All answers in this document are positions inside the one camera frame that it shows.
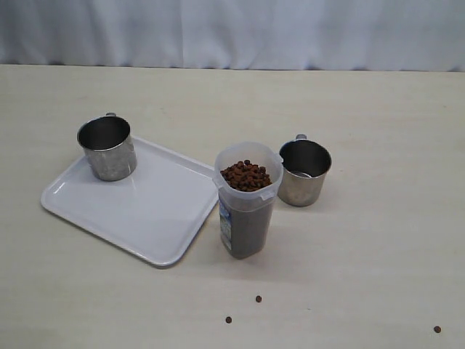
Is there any translucent plastic jug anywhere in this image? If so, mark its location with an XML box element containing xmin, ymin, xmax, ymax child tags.
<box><xmin>213</xmin><ymin>142</ymin><xmax>283</xmax><ymax>259</ymax></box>

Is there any white plastic tray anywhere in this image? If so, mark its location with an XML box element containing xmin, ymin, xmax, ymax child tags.
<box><xmin>41</xmin><ymin>137</ymin><xmax>218</xmax><ymax>268</ymax></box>

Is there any white backdrop curtain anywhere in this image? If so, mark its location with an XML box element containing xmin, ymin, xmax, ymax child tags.
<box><xmin>1</xmin><ymin>1</ymin><xmax>464</xmax><ymax>71</ymax></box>

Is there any steel mug with kibble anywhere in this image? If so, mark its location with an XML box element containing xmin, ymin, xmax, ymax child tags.
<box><xmin>278</xmin><ymin>134</ymin><xmax>332</xmax><ymax>207</ymax></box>
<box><xmin>77</xmin><ymin>113</ymin><xmax>137</xmax><ymax>182</ymax></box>

